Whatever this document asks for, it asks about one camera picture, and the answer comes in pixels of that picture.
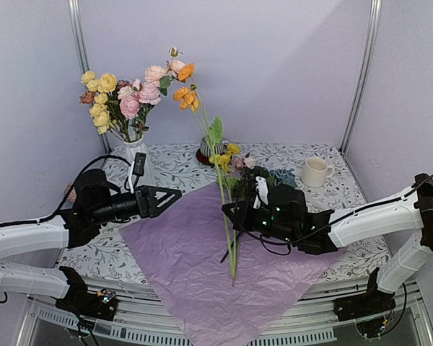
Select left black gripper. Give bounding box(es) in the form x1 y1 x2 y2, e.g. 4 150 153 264
92 185 183 225

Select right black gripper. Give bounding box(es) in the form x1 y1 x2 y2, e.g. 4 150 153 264
223 200 297 244

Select mauve pink flower stem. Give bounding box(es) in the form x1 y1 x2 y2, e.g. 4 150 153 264
232 153 255 285

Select blue fabric flower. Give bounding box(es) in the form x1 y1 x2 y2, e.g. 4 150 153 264
234 166 297 203

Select white ribbed vase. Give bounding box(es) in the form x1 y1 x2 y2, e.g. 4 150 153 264
113 139 154 191

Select purple wrapping paper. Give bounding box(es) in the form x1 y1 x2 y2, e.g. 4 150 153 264
121 184 340 345

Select bright yellow flower stem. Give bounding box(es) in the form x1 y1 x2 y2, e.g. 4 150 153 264
209 144 240 265

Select pale yellow rose stem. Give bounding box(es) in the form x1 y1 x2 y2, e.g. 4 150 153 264
80 71 131 142

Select orange flower stem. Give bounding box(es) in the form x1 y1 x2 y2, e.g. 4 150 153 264
172 63 239 282

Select dusty red white flower stem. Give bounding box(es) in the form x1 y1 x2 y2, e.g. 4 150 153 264
79 78 133 105

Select peach pink rose stem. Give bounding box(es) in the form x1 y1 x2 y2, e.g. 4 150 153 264
139 46 185 133

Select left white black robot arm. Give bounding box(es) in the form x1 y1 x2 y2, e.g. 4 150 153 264
0 169 182 313

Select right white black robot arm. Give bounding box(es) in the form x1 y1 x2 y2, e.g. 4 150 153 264
222 174 433 314

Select floral patterned table mat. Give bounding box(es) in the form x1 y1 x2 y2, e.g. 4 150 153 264
58 143 390 285

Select dark red coaster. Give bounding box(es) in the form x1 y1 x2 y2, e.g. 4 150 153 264
196 149 214 167

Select striped grey mug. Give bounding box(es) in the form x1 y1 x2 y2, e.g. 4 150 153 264
199 137 229 158

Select pink patterned ball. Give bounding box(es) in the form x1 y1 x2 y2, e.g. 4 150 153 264
65 183 76 204

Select cream white mug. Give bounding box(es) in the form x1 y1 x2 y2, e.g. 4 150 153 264
300 156 335 188

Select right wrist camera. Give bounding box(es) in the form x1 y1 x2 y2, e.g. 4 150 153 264
253 176 269 209

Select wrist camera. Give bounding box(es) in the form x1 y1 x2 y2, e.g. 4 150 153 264
124 152 146 193
253 176 269 209

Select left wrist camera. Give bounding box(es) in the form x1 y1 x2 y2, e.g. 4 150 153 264
124 152 146 193

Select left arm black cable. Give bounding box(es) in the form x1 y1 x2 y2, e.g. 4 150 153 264
0 154 134 231

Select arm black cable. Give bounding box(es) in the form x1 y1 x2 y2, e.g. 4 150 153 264
0 154 134 231
234 171 433 257

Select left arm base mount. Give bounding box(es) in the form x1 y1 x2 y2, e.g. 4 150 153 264
55 288 118 321

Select aluminium front rail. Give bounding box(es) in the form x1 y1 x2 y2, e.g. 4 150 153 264
17 278 433 345

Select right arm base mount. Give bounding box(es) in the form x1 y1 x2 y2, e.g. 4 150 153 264
333 290 396 321

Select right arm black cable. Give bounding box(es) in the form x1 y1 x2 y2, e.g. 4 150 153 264
234 171 433 257

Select left aluminium frame post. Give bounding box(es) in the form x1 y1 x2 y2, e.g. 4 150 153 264
66 0 110 152

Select aluminium frame post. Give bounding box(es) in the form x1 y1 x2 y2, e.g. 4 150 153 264
66 0 110 152
339 0 382 156

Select right aluminium frame post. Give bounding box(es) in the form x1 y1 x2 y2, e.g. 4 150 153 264
339 0 382 156

